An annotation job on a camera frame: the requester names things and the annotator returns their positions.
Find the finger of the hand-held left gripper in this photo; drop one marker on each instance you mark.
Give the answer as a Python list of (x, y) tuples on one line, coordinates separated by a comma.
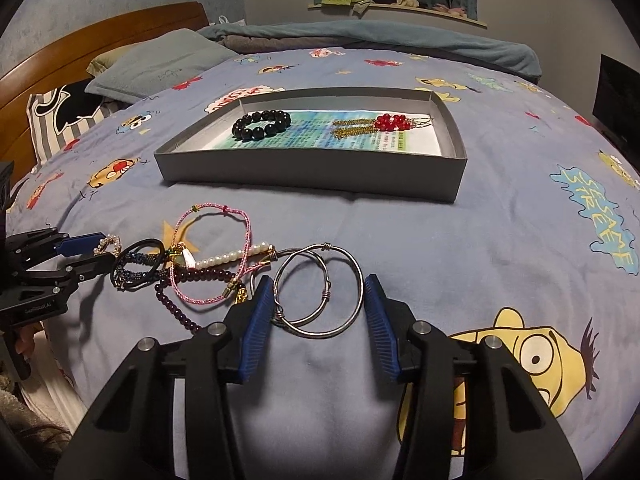
[(80, 243), (92, 265)]

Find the grey pillow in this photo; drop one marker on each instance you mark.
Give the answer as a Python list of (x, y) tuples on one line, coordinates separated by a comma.
[(160, 65)]

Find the white plastic bag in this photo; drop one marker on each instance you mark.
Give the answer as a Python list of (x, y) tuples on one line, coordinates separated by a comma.
[(227, 20)]

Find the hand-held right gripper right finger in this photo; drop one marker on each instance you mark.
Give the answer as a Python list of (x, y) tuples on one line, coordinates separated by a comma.
[(380, 330)]

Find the gold tassel red bead earring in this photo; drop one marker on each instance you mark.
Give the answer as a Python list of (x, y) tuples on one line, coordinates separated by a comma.
[(382, 126), (400, 119)]

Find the person's left hand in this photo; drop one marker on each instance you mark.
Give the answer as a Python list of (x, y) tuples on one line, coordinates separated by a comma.
[(31, 341)]

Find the pearl gold hair clip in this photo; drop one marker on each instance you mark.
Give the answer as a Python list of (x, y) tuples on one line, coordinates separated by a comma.
[(107, 245)]

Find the blue blanket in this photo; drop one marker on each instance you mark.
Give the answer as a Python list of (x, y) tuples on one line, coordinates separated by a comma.
[(400, 40)]

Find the window sill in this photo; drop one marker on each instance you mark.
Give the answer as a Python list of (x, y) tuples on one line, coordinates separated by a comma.
[(450, 17)]

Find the striped black white cushion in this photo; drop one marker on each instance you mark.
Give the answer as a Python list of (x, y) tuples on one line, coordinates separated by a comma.
[(50, 130)]

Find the dark grey blanket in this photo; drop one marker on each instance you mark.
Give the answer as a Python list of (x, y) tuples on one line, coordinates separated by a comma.
[(280, 44)]

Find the grey cloth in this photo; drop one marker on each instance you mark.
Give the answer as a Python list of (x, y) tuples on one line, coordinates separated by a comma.
[(361, 7)]

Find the black television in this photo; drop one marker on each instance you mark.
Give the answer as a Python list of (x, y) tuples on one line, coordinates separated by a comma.
[(617, 95)]

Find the grey fleece clothing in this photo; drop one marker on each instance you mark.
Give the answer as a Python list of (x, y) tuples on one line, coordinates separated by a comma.
[(25, 435)]

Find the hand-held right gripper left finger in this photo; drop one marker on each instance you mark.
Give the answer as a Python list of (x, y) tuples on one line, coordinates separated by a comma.
[(257, 325)]

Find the pink cloth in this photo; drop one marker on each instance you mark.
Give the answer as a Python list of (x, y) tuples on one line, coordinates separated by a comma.
[(450, 10)]

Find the olive green pillow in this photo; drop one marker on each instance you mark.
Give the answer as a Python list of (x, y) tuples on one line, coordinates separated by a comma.
[(105, 60)]

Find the printed blue bed sheet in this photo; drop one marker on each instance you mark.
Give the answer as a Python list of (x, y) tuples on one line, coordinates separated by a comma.
[(500, 220)]

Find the wooden headboard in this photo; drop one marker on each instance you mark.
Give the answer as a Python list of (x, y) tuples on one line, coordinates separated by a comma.
[(100, 35)]

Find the grey cardboard box tray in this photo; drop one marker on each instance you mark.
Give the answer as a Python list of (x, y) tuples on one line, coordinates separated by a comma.
[(300, 175)]

